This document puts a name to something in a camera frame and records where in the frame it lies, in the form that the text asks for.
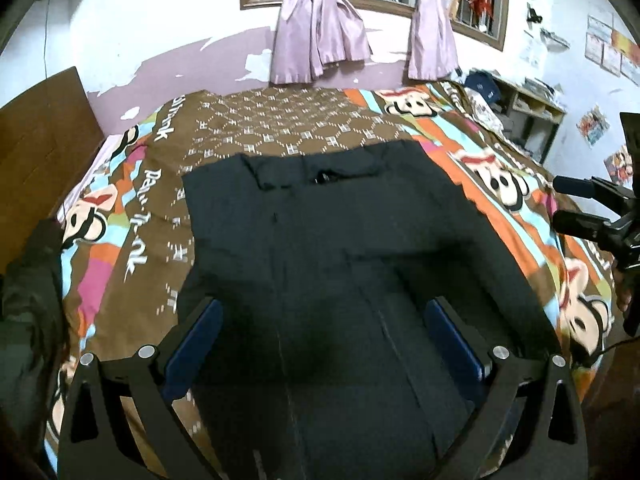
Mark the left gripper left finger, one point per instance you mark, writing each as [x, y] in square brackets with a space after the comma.
[96, 441]

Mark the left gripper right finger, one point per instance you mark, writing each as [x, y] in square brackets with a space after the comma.
[535, 398]

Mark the black garment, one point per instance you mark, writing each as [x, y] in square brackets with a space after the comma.
[323, 264]

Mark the person's right hand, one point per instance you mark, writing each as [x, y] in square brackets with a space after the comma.
[624, 288]

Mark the dark jacket pile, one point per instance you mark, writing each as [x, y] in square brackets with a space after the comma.
[33, 333]

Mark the wooden shelf unit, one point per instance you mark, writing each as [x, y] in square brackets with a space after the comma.
[530, 120]

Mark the brown patterned bed cover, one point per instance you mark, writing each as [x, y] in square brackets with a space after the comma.
[128, 245]

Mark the right pink curtain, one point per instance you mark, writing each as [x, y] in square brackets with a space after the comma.
[432, 49]

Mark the pink curtain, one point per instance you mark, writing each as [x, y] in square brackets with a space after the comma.
[432, 49]
[314, 34]

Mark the wooden headboard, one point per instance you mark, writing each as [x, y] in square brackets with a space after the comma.
[49, 136]

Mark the left pink curtain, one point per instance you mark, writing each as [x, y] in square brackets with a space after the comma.
[314, 34]

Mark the wall paper posters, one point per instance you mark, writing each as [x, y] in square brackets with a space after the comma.
[611, 50]

